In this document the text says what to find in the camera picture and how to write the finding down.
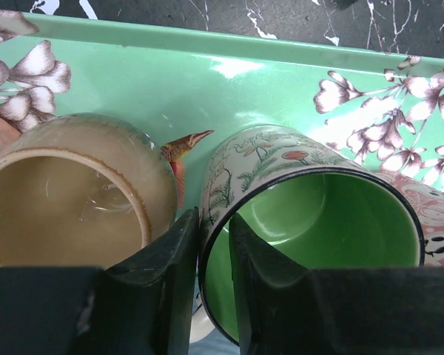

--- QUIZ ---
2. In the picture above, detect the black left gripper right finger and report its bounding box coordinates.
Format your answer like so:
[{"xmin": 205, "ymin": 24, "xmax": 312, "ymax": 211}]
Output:
[{"xmin": 229, "ymin": 215, "xmax": 444, "ymax": 354}]

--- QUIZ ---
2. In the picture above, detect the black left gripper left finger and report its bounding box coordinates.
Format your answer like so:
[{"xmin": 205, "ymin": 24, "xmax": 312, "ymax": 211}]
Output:
[{"xmin": 70, "ymin": 208, "xmax": 200, "ymax": 354}]

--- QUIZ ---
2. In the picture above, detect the green floral mug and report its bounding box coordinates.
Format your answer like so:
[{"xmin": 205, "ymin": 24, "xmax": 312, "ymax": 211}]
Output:
[{"xmin": 198, "ymin": 125, "xmax": 425, "ymax": 343}]

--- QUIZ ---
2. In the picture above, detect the beige brown mug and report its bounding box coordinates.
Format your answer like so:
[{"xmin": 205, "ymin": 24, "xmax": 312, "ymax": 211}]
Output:
[{"xmin": 0, "ymin": 114, "xmax": 178, "ymax": 268}]

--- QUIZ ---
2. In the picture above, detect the maroon speckled mug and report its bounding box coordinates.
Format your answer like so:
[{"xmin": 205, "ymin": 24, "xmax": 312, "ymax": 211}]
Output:
[{"xmin": 377, "ymin": 170, "xmax": 444, "ymax": 268}]

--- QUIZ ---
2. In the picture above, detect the white speckled mug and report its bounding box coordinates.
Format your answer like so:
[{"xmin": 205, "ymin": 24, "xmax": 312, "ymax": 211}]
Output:
[{"xmin": 189, "ymin": 308, "xmax": 215, "ymax": 344}]

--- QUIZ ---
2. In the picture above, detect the green floral serving tray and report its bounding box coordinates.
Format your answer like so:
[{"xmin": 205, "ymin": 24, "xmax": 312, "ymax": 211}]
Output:
[{"xmin": 0, "ymin": 10, "xmax": 444, "ymax": 200}]

